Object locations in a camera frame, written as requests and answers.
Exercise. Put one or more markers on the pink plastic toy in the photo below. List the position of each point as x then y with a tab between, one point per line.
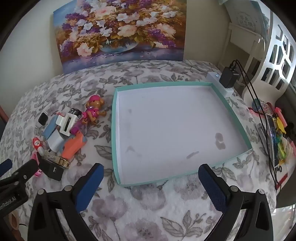
36	172

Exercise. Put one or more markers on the white openwork chair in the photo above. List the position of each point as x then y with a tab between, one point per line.
277	58

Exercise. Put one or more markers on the red glue bottle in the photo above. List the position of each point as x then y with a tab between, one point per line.
36	143

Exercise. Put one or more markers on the white power strip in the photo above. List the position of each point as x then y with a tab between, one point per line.
214	80

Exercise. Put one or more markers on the grey floral blanket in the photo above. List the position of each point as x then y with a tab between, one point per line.
161	208

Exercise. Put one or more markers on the black round gadget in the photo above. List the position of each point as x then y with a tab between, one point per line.
76	112

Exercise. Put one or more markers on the white hair claw clip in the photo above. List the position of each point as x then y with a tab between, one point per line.
66	125

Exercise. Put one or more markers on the floral still-life painting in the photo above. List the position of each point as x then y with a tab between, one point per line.
120	30

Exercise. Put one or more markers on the black power adapter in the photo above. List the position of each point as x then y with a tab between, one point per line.
228	77

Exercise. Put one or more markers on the white charger cube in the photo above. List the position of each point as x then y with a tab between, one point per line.
55	142

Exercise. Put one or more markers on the round colourful disc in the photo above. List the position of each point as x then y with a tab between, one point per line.
257	105

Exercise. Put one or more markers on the smartphone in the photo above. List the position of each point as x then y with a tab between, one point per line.
271	139

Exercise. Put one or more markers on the small orange blue toy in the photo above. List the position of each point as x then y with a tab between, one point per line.
50	128

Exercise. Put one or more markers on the pink toy dog figure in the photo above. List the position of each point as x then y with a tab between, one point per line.
91	113

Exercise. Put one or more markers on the teal cardboard box tray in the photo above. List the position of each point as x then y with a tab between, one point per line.
171	129

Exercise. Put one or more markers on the pile of colourful small toys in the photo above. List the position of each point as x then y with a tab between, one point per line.
285	143

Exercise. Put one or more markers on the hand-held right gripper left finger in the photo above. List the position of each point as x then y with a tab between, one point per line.
92	185

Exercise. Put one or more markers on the pink marker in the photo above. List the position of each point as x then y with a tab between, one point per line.
280	115

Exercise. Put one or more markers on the black charger plug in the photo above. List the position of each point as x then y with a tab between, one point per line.
52	172

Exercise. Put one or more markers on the reddish-brown wooden board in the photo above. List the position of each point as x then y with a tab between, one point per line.
3	114

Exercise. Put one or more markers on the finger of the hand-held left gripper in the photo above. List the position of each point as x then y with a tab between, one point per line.
20	173
5	167

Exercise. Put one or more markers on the white smartwatch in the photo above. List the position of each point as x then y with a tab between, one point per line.
41	118

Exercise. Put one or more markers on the white side table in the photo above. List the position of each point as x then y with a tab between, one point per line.
240	30

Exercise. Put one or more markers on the large orange blue toy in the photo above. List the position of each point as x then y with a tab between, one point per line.
74	144

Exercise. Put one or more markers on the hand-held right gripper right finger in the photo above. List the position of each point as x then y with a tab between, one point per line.
212	187

